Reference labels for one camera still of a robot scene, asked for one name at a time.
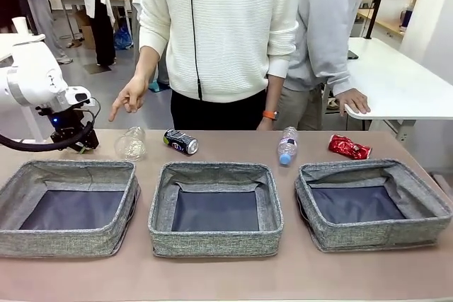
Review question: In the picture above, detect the grey hoodie person's hand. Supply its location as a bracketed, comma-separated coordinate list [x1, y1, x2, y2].
[334, 89, 372, 117]

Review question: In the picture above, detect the person's left forearm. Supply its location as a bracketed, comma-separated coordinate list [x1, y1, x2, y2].
[263, 74, 285, 114]

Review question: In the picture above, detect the person in black skirt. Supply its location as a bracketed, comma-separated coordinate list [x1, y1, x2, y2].
[72, 0, 118, 68]

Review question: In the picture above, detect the person's right forearm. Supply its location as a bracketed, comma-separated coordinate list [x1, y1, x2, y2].
[135, 45, 164, 82]

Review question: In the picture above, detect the clear crushed plastic cup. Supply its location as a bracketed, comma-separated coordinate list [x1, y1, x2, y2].
[114, 126, 148, 163]

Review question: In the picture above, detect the crushed red soda can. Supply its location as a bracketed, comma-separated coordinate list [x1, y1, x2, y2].
[328, 134, 373, 160]

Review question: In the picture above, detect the black soda can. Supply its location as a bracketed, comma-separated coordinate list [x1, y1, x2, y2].
[163, 129, 200, 156]

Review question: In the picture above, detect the clear bottle with pink label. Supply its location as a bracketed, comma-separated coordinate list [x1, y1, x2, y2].
[277, 126, 300, 166]

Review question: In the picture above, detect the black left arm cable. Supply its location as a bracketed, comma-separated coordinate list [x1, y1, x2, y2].
[0, 98, 102, 153]

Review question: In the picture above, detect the blue plastic bag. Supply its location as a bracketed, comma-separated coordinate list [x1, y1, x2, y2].
[113, 25, 135, 51]

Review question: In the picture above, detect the person's right hand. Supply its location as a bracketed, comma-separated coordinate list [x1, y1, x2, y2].
[108, 75, 150, 123]

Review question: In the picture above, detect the black pole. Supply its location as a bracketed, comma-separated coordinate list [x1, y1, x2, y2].
[364, 0, 392, 40]

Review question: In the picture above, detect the grey fabric basket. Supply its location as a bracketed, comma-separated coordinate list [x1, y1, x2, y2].
[0, 159, 142, 259]
[147, 161, 285, 258]
[294, 158, 453, 253]

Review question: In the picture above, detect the dark blue bottle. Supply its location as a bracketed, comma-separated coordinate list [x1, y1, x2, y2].
[399, 1, 414, 33]

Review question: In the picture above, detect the person in grey hoodie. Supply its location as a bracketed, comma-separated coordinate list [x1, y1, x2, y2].
[282, 0, 372, 132]

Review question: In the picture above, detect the person in white sweater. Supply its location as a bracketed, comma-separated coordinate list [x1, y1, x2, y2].
[132, 0, 302, 132]

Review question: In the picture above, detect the white table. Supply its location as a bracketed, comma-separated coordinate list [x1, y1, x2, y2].
[343, 36, 453, 144]

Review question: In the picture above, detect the white paper cup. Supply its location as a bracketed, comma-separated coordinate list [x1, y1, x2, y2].
[11, 16, 30, 37]

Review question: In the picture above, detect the cardboard box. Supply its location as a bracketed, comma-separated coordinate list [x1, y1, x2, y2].
[73, 10, 97, 50]

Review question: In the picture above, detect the person's left hand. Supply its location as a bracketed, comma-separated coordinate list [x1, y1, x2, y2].
[256, 117, 275, 132]

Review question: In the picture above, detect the black cord on sweater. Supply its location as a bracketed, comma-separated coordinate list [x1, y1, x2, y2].
[187, 0, 204, 101]

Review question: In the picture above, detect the person in white lab coat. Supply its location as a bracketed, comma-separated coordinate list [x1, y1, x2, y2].
[13, 0, 74, 65]

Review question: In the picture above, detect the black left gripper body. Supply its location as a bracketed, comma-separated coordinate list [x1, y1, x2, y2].
[35, 101, 101, 151]

